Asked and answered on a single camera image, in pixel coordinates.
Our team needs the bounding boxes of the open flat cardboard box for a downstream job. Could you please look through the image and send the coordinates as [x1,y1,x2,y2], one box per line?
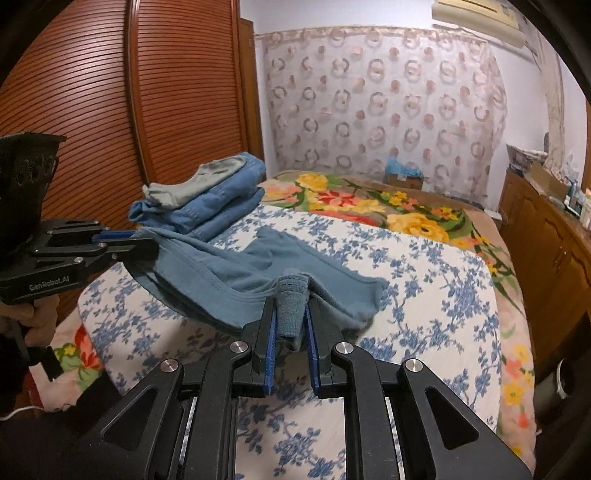
[529,162,572,199]

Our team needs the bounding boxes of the person's left forearm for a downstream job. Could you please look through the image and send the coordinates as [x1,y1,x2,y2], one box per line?
[0,332,126,480]

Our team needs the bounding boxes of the row of cosmetic bottles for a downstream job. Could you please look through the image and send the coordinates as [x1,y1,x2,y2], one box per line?
[563,180,591,228]

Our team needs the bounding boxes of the small cardboard box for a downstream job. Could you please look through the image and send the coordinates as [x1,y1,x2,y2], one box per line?
[385,173,424,190]

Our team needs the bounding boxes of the colourful flower blanket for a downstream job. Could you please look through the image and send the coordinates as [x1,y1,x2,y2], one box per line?
[48,170,539,457]

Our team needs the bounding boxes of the wooden louvered wardrobe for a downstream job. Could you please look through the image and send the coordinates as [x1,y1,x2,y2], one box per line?
[0,0,266,324]

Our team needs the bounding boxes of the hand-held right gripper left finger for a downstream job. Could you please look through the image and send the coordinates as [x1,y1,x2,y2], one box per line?
[95,298,280,480]

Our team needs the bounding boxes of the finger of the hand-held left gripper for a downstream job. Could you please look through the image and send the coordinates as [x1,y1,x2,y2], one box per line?
[41,219,145,245]
[28,237,160,278]

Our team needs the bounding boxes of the folded blue denim jeans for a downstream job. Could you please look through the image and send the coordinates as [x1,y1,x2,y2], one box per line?
[128,154,267,243]

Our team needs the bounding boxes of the crumpled light blue cloth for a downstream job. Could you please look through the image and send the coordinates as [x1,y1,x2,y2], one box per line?
[385,156,423,178]

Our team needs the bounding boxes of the person's left hand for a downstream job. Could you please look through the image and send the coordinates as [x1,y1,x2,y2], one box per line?
[0,295,62,352]

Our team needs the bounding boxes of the teal blue pants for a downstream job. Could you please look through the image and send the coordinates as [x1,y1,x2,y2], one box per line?
[131,225,389,352]

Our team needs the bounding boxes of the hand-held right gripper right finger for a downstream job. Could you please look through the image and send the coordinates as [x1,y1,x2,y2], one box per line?
[302,298,485,480]

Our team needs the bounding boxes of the blue floral white quilt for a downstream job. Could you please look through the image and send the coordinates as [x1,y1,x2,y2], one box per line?
[78,204,504,480]

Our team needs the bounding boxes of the ring patterned sheer curtain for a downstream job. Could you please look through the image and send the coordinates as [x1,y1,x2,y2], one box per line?
[262,27,508,204]

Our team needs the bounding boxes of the beige gathered curtain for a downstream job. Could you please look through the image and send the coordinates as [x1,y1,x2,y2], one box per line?
[531,28,574,171]

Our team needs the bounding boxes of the folded grey pants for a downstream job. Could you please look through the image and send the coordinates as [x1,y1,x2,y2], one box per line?
[142,157,250,207]

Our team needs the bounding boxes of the cream wall air conditioner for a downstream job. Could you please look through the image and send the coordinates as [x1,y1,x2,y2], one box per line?
[431,0,527,47]

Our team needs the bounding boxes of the wooden sideboard cabinet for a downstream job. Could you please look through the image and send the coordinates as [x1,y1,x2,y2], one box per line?
[499,168,591,370]

